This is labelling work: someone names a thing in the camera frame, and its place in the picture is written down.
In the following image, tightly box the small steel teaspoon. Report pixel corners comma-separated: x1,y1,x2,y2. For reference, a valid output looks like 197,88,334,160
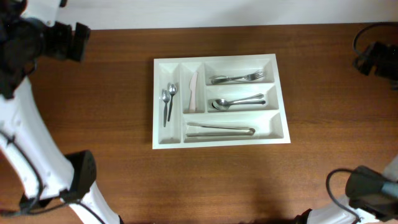
162,90,171,127
167,84,177,121

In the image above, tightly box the steel fork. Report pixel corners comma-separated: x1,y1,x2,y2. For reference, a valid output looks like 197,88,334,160
210,70,267,85
210,76,244,85

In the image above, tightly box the steel tablespoon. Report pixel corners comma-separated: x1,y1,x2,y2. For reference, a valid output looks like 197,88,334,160
225,93,266,101
211,99,266,111

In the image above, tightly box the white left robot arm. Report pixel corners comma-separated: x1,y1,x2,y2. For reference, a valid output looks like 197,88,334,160
1,0,122,223

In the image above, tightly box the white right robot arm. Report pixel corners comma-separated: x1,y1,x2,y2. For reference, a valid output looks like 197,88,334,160
293,42,397,224

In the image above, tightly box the white cutlery tray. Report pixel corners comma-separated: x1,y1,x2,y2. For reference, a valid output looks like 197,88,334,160
152,54,290,149

